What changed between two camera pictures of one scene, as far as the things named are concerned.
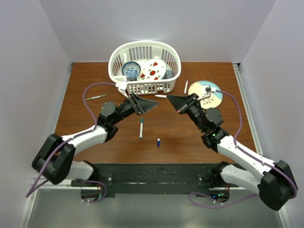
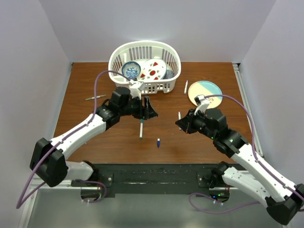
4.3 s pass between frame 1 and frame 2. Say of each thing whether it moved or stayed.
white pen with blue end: stayed
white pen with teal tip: stayed
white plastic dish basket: stayed
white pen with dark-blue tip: moved
